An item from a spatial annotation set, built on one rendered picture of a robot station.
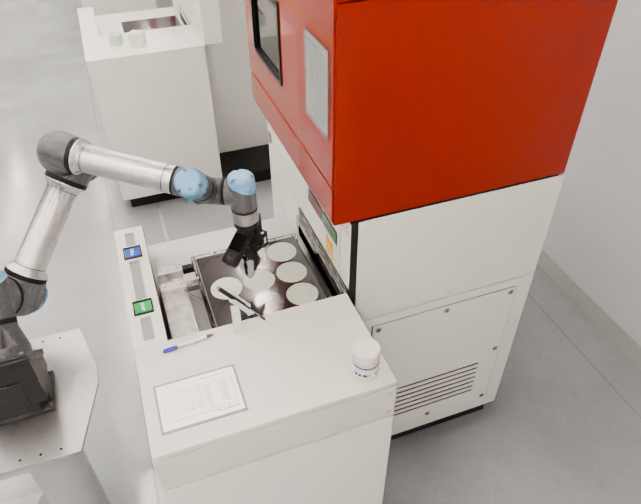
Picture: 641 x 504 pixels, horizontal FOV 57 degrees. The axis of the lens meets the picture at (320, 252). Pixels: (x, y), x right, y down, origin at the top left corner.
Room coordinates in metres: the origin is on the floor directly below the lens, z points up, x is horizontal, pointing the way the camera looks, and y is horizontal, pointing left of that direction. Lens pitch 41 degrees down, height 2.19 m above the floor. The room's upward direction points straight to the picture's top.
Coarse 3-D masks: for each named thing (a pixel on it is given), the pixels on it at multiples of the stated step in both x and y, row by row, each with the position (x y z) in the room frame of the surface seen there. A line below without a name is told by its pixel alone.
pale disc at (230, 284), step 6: (216, 282) 1.37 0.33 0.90; (222, 282) 1.37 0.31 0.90; (228, 282) 1.37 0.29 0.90; (234, 282) 1.37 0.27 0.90; (240, 282) 1.36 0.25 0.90; (216, 288) 1.34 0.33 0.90; (228, 288) 1.34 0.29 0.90; (234, 288) 1.34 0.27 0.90; (240, 288) 1.34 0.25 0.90; (216, 294) 1.31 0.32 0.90; (222, 294) 1.31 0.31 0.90
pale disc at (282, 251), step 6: (270, 246) 1.54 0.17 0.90; (276, 246) 1.54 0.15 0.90; (282, 246) 1.54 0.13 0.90; (288, 246) 1.54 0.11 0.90; (270, 252) 1.51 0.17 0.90; (276, 252) 1.51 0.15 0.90; (282, 252) 1.51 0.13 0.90; (288, 252) 1.51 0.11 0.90; (294, 252) 1.51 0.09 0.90; (270, 258) 1.48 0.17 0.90; (276, 258) 1.48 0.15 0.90; (282, 258) 1.48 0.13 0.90; (288, 258) 1.48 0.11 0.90
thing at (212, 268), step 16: (288, 240) 1.57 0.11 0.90; (208, 256) 1.49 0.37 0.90; (208, 272) 1.41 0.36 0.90; (224, 272) 1.41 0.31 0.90; (240, 272) 1.41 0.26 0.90; (272, 272) 1.41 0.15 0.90; (208, 288) 1.34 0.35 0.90; (272, 288) 1.34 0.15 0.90; (288, 288) 1.34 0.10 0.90; (320, 288) 1.33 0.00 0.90; (224, 304) 1.27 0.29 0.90; (256, 304) 1.27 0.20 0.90; (272, 304) 1.27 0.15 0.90; (288, 304) 1.27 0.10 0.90; (224, 320) 1.20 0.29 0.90
